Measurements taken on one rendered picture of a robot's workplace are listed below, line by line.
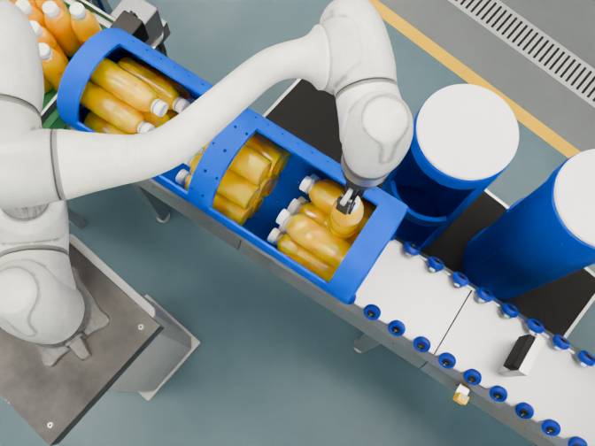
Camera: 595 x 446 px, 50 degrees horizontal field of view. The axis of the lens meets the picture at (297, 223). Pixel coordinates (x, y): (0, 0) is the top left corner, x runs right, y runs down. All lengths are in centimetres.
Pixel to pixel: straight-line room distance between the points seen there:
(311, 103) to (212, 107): 181
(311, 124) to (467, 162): 108
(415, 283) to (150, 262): 132
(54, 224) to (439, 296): 98
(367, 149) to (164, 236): 188
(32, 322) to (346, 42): 86
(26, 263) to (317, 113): 159
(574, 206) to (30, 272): 133
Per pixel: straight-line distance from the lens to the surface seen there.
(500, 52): 319
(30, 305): 143
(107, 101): 170
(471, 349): 178
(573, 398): 186
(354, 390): 264
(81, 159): 91
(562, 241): 187
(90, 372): 164
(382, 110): 94
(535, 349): 166
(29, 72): 100
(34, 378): 168
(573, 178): 185
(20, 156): 92
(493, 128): 182
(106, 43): 168
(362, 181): 109
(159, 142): 93
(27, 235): 148
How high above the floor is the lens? 263
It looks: 75 degrees down
